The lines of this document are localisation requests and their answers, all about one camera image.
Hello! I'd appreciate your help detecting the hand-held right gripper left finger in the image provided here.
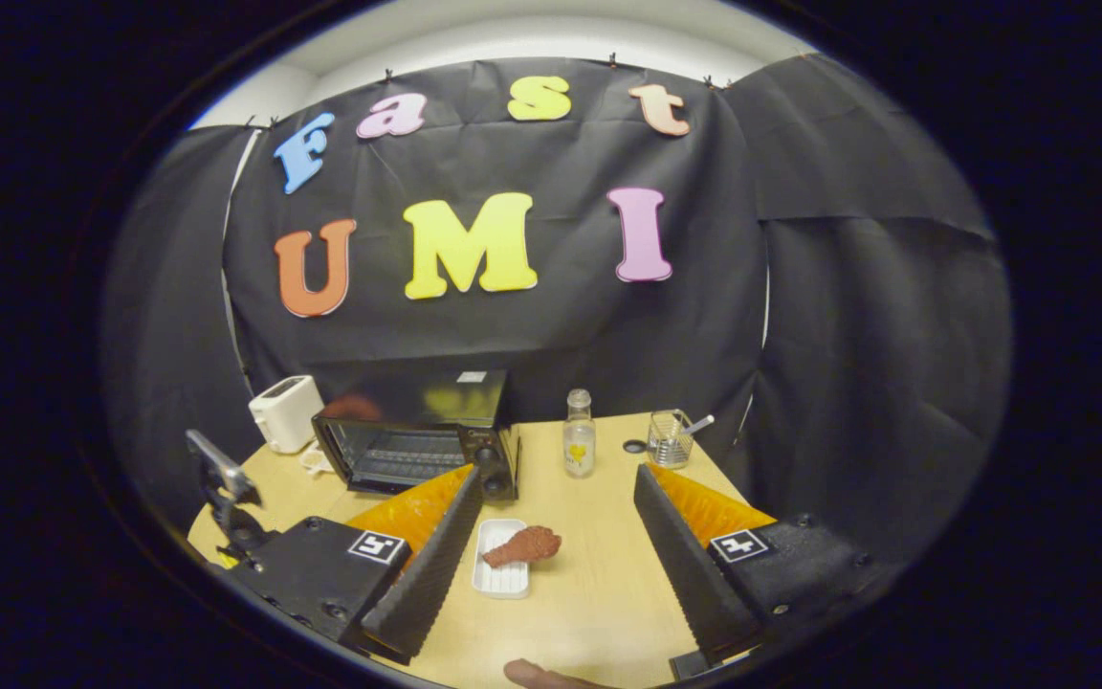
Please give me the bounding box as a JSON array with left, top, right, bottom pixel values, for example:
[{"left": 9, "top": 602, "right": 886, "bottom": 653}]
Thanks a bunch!
[{"left": 226, "top": 464, "right": 486, "bottom": 666}]

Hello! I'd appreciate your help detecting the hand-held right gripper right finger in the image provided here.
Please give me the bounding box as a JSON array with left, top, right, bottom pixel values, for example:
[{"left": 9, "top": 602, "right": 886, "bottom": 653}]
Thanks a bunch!
[{"left": 633, "top": 462, "right": 896, "bottom": 682}]

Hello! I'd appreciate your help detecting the brown fried chicken drumstick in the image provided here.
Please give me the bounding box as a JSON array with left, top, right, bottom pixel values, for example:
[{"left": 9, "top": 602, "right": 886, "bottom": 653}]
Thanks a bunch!
[{"left": 482, "top": 525, "right": 562, "bottom": 568}]

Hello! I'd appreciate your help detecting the black electric oven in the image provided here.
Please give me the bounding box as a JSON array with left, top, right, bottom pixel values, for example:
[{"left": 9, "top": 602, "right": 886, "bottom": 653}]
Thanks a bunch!
[{"left": 312, "top": 370, "right": 521, "bottom": 503}]

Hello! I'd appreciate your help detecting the white rectangular tray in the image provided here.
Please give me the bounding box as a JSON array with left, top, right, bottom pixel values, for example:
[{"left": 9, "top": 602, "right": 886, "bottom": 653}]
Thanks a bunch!
[{"left": 472, "top": 519, "right": 533, "bottom": 600}]

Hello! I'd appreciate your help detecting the white toaster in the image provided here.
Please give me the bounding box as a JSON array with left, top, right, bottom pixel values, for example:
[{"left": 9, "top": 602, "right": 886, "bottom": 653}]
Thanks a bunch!
[{"left": 248, "top": 375, "right": 325, "bottom": 455}]

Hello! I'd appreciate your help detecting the clear glass bottle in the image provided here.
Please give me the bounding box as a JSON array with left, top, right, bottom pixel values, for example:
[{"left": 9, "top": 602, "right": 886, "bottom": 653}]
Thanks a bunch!
[{"left": 563, "top": 389, "right": 597, "bottom": 478}]

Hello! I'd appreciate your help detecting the wire mesh holder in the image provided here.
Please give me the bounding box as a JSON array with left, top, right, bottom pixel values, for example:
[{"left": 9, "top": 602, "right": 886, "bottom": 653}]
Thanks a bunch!
[{"left": 647, "top": 410, "right": 695, "bottom": 470}]

